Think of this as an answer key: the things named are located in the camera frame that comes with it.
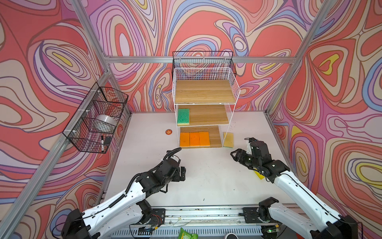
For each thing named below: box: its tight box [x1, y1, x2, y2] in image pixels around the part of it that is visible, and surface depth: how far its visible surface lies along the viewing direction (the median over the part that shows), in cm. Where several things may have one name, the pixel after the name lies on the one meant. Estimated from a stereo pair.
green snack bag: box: [178, 227, 199, 239], surface depth 69 cm
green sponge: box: [177, 108, 190, 126], surface depth 83 cm
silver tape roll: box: [94, 114, 118, 129], surface depth 73 cm
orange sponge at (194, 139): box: [189, 131, 200, 147], surface depth 103 cm
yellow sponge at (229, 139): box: [222, 131, 235, 148], surface depth 106 cm
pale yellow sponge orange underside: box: [198, 131, 211, 146], surface depth 104 cm
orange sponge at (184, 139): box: [179, 132, 191, 147], surface depth 103 cm
